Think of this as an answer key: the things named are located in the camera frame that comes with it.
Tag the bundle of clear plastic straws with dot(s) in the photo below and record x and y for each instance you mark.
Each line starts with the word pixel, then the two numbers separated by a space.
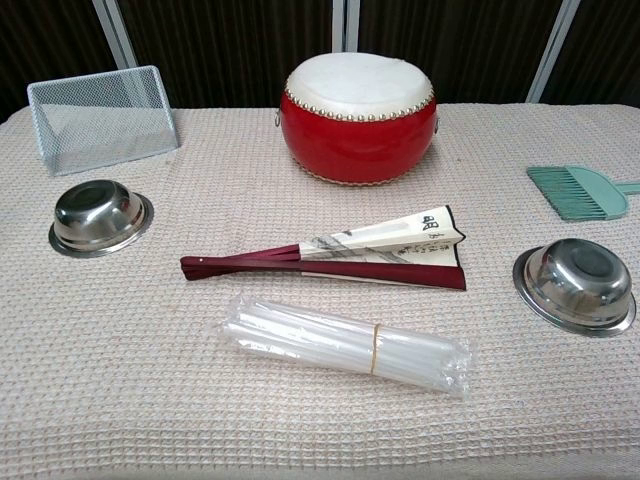
pixel 320 345

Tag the paper folding fan maroon ribs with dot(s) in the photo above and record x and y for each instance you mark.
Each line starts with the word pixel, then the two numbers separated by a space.
pixel 380 255

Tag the beige waffle weave tablecloth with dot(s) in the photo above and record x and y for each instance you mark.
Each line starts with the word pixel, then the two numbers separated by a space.
pixel 150 380

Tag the green hand brush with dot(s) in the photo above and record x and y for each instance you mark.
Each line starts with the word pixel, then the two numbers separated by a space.
pixel 585 192

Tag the stainless steel bowl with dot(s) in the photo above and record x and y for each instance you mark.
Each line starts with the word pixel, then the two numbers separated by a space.
pixel 100 217
pixel 575 285

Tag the red drum with white skin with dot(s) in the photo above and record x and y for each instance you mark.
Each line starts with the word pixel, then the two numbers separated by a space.
pixel 357 135

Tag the grey aluminium frame post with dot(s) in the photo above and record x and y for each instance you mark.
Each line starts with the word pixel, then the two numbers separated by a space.
pixel 346 25
pixel 552 50
pixel 116 35

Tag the tan rubber band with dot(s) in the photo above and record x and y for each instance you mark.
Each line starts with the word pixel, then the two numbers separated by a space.
pixel 375 350

